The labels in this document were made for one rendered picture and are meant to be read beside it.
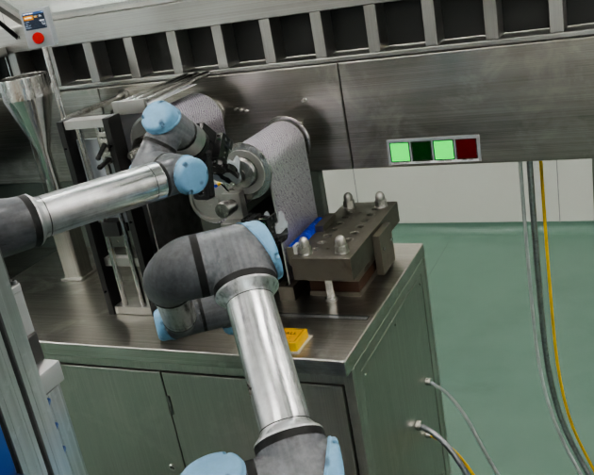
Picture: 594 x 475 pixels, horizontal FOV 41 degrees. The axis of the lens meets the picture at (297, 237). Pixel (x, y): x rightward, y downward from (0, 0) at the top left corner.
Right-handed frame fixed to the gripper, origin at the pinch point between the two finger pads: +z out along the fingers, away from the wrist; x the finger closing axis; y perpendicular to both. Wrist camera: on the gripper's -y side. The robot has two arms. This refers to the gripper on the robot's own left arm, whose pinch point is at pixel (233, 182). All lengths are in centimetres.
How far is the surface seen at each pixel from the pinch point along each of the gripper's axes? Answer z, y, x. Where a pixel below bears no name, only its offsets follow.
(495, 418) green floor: 145, -40, -39
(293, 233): 21.1, -6.5, -7.7
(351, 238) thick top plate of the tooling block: 23.4, -7.5, -23.1
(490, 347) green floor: 185, -7, -27
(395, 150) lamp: 30.7, 19.6, -30.3
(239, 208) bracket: 5.1, -5.0, 0.2
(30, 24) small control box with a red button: -24, 37, 54
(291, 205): 18.0, 0.0, -7.7
